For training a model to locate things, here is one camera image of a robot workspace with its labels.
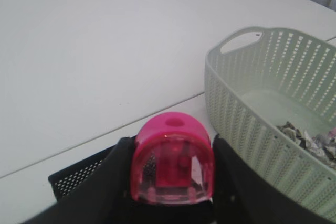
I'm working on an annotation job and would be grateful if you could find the pink pencil sharpener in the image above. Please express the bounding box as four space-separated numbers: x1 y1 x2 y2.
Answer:
130 112 215 206

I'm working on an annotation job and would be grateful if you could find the green plastic woven basket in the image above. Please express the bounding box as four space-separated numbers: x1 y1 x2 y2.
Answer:
205 27 335 223

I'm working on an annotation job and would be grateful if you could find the black mesh pen holder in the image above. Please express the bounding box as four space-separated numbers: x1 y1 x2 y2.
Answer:
48 136 135 205

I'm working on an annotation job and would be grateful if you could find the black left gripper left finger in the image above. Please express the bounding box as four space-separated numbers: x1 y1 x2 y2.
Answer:
27 137 134 223

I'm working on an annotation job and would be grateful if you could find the paper ball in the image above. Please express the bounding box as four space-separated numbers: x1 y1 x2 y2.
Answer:
276 121 311 151
304 128 335 170

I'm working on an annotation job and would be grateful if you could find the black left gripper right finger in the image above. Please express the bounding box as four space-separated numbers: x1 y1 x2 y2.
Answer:
213 135 329 223

